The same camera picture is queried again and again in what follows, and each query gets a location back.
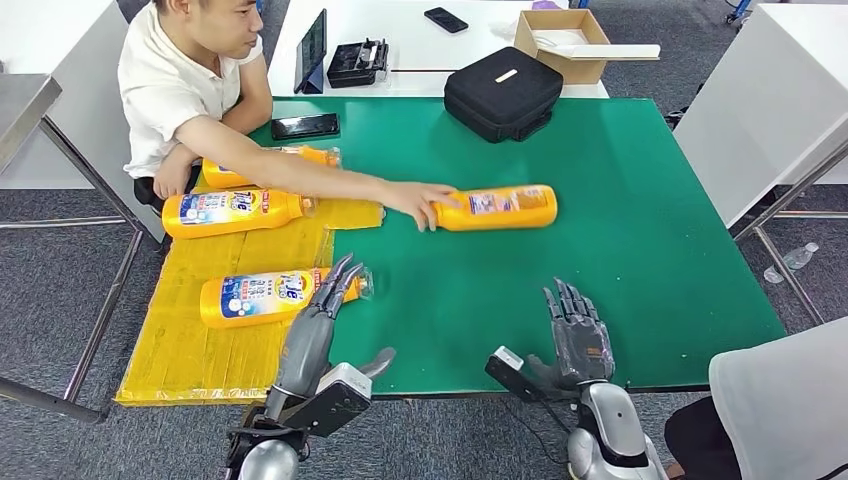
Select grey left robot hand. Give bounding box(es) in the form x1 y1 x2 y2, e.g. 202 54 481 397
274 252 397 399

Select person's right hand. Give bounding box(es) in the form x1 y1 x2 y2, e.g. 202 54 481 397
380 181 462 233

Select person's left hand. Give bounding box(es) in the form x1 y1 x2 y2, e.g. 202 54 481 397
153 155 200 200

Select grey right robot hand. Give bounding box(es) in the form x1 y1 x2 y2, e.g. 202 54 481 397
526 277 616 392

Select orange detergent bottle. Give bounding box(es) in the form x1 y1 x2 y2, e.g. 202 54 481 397
430 184 559 233
201 145 342 191
199 266 374 330
161 188 318 240

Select clear plastic water bottle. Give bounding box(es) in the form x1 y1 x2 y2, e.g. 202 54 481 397
763 241 821 285

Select person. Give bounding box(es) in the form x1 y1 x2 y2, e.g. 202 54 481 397
117 0 462 233
664 316 848 480

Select green table mat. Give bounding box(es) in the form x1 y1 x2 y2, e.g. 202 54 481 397
248 97 788 399

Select yellow taped cardboard sheet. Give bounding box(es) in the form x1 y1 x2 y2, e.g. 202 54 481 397
115 146 386 407

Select black zip carry case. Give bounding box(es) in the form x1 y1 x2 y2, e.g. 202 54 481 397
443 46 565 144

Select black smartphone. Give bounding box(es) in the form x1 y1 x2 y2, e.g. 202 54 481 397
270 113 341 142
423 6 470 35

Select black plastic tray device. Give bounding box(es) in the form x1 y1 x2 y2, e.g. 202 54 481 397
326 38 391 90

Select white table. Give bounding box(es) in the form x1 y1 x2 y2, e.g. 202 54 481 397
0 0 170 246
673 1 848 230
268 0 611 101

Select steel table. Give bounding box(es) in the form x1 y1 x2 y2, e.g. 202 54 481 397
0 74 147 425

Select dark tablet with stand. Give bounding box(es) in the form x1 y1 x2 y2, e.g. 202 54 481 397
293 8 328 95

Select clear plastic wrap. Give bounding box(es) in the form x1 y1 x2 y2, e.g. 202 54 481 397
490 19 526 43

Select brown cardboard box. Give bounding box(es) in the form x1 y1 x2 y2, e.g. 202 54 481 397
513 8 612 86

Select white plastic bag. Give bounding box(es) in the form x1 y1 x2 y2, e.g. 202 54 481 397
533 28 591 56

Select black chair base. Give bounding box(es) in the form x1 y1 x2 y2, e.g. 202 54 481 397
663 84 706 132

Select white foam board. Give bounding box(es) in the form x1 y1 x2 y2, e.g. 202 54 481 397
563 43 662 63

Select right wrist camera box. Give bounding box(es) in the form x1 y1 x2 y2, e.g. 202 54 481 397
484 345 551 403

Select steel table leg frame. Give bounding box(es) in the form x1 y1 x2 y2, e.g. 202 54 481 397
731 135 848 326

